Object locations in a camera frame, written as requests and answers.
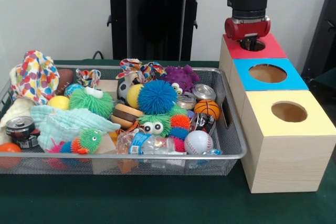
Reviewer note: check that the black soda can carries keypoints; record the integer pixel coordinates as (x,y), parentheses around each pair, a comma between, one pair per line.
(21,130)

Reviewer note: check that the mint green cloth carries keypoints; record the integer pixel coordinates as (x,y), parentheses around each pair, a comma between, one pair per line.
(71,124)

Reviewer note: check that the crushed red soda can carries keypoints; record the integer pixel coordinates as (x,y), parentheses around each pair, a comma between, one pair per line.
(203,123)

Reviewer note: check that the white dimpled ball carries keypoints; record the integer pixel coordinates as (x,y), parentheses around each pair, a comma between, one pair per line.
(198,142)

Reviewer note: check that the wooden box with three holes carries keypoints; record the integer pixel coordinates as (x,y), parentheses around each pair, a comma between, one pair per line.
(288,155)

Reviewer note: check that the colourful dotted cloth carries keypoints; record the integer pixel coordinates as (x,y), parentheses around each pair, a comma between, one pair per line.
(35,77)

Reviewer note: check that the shallow clear mesh bin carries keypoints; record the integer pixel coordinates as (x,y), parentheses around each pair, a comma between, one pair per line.
(78,165)

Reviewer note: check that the toy hamburger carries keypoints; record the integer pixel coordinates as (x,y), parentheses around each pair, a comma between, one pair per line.
(124,115)

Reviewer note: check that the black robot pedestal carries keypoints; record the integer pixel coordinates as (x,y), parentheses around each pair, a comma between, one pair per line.
(152,24)

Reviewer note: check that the small toy basketball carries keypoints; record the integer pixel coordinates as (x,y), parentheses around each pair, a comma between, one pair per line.
(207,108)

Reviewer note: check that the green fuzzy toy with eyes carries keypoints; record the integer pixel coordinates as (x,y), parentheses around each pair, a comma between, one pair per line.
(90,102)

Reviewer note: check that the blue fuzzy ball toy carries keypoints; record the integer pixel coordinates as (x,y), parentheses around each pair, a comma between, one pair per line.
(157,98)

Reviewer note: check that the black monitor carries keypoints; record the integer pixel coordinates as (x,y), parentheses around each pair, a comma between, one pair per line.
(323,37)

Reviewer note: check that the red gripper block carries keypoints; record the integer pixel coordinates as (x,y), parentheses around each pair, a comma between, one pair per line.
(246,28)

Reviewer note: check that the crushed clear plastic bottle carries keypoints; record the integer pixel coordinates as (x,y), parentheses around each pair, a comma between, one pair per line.
(149,144)

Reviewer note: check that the dark green tablecloth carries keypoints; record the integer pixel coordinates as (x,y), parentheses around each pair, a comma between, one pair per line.
(326,83)
(131,200)

